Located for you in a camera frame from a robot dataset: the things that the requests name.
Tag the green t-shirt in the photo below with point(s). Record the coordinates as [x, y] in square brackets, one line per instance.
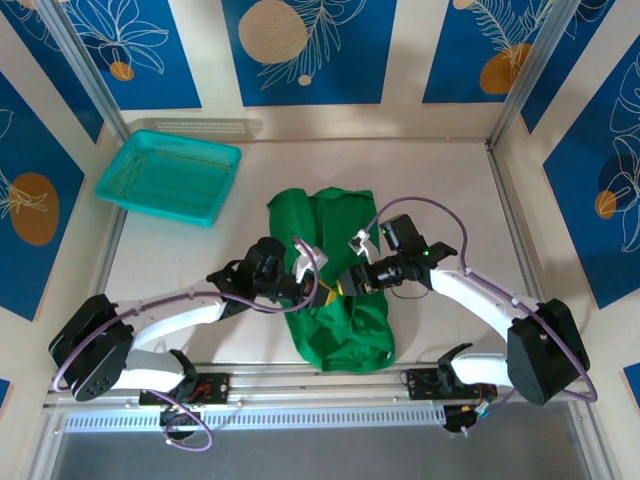
[350, 330]

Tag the perforated metal vent plate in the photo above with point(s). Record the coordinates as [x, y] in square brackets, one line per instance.
[200, 126]

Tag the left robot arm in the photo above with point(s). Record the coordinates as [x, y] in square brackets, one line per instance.
[175, 317]

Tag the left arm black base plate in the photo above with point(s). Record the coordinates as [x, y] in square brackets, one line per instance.
[215, 387]

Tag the grey metal sheet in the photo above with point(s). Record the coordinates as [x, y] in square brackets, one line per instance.
[350, 455]

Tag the aluminium frame post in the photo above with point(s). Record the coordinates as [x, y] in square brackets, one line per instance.
[85, 65]
[530, 70]

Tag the teal plastic basket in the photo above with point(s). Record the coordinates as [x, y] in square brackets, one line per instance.
[170, 175]

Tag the aluminium table side rail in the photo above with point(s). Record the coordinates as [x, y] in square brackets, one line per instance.
[520, 235]

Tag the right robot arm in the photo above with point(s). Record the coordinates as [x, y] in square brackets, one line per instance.
[475, 290]

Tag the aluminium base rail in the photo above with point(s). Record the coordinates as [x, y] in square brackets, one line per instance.
[325, 382]

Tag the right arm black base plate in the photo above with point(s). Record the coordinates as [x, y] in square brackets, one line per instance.
[420, 382]

